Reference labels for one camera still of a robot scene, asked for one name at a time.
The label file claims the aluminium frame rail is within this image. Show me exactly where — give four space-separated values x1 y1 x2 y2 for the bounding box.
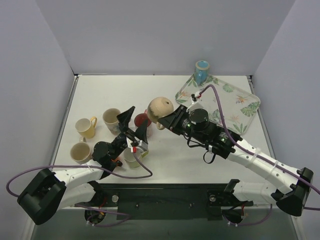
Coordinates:
30 73 300 210

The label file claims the beige speckled mug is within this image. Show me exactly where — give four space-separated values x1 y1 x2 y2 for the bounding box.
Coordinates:
102 108 121 135

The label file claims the orange mug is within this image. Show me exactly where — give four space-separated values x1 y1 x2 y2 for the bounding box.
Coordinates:
111 158 123 167

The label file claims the blue mug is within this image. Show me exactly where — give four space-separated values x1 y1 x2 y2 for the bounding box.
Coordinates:
193 60 210 86

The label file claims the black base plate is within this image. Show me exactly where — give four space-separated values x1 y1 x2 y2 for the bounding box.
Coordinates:
76 183 253 224

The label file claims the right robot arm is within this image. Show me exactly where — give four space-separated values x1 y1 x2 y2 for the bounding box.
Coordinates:
158 105 314 217

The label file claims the floral serving tray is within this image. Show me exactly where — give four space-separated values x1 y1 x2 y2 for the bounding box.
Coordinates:
174 73 261 136

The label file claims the pink patterned mug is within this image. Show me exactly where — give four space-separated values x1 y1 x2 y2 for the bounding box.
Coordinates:
134 110 153 138

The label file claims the yellow mug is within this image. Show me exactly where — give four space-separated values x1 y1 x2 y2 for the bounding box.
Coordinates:
75 116 98 139

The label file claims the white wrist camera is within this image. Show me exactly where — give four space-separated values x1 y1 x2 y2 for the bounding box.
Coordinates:
126 138 148 153
186 92 204 113

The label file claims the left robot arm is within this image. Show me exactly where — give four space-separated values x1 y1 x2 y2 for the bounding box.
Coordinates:
17 106 148 225

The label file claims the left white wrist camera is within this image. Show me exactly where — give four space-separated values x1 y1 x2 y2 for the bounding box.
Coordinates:
126 138 148 153

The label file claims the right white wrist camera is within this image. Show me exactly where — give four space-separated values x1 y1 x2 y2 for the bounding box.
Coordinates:
186 92 204 113

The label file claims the tall floral beige mug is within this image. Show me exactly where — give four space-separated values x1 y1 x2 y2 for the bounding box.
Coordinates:
69 136 92 165

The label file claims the round beige mug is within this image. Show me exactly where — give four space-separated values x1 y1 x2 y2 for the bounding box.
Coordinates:
146 97 174 130

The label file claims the pale green mug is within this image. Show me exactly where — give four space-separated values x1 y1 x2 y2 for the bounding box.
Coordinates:
123 148 149 168

